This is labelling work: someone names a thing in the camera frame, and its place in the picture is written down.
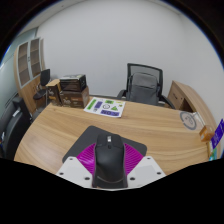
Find orange-brown box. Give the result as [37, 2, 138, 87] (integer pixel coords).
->
[199, 124, 216, 143]

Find dark grey mouse pad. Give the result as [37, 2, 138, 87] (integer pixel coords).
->
[62, 125, 148, 164]

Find black mesh office chair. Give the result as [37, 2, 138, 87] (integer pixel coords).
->
[116, 62, 176, 109]

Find large brown cardboard box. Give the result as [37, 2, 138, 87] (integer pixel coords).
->
[59, 85, 90, 109]

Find black cardboard box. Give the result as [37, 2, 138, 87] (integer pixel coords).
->
[59, 73, 88, 93]

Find round grey-white disc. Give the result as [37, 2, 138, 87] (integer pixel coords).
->
[179, 111, 198, 131]

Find large black office chair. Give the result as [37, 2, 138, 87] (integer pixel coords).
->
[0, 96, 33, 160]

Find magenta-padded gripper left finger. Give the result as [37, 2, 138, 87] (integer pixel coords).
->
[55, 142, 98, 188]

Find dark grey computer mouse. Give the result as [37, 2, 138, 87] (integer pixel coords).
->
[93, 133, 127, 189]

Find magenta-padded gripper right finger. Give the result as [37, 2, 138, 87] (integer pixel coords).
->
[123, 142, 167, 188]

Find purple standing card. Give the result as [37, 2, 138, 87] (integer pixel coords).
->
[210, 118, 224, 150]

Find wooden shelf unit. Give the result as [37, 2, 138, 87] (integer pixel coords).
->
[13, 37, 46, 114]

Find grey backpack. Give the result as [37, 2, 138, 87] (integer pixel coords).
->
[128, 72, 160, 106]

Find white sticker sheet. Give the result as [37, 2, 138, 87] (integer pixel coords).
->
[83, 96, 127, 118]

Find small brown cardboard box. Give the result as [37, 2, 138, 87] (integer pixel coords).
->
[45, 78, 63, 107]

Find wooden side desk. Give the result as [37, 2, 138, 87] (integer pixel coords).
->
[166, 80, 218, 128]

